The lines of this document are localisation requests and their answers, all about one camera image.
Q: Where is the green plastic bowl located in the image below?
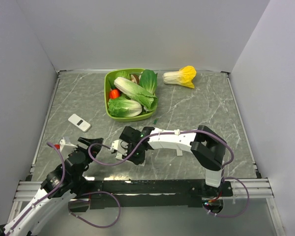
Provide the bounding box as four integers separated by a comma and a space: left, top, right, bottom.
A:
104, 68, 155, 122

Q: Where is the green leafy lettuce toy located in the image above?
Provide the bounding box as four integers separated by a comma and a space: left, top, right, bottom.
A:
109, 70, 131, 89

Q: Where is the white green cabbage toy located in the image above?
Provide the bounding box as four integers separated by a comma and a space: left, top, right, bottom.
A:
108, 97, 142, 118

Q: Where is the white remote battery cover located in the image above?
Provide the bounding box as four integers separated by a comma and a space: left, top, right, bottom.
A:
176, 149, 183, 156

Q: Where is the orange pepper toy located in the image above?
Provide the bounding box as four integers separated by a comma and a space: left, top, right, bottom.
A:
109, 89, 120, 99

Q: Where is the yellow napa cabbage toy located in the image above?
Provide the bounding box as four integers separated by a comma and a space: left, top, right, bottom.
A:
162, 65, 197, 89

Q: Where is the green bok choy toy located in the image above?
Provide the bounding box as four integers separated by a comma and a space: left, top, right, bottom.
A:
139, 69, 157, 94

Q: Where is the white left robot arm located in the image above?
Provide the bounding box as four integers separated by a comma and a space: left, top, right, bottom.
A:
0, 137, 103, 236

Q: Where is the wide white remote control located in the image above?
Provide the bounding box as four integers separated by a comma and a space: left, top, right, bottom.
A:
68, 114, 91, 133

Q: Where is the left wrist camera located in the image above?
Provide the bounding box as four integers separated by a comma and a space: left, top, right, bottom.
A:
54, 136, 77, 153

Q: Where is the brown mushroom toy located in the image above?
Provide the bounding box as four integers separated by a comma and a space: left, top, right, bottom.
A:
130, 74, 140, 84

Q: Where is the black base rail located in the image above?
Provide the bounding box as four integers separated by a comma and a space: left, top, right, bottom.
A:
76, 179, 233, 209

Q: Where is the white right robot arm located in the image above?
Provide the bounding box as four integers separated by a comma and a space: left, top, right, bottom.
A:
113, 125, 227, 196

